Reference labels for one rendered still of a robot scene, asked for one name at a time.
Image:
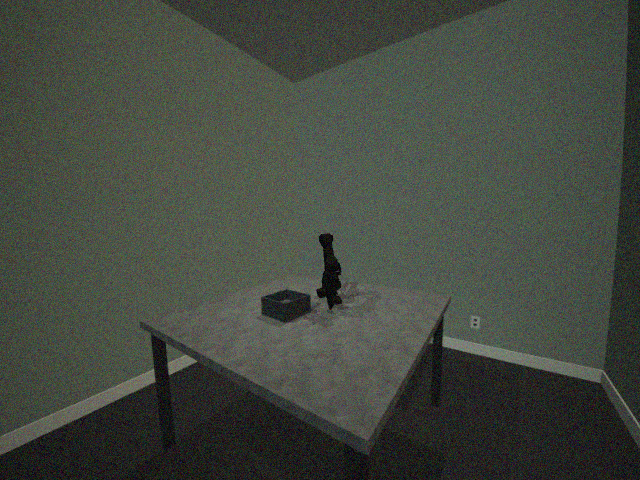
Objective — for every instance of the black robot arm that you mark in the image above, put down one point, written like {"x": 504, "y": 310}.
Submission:
{"x": 331, "y": 264}

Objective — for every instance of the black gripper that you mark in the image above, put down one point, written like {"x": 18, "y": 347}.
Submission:
{"x": 334, "y": 299}

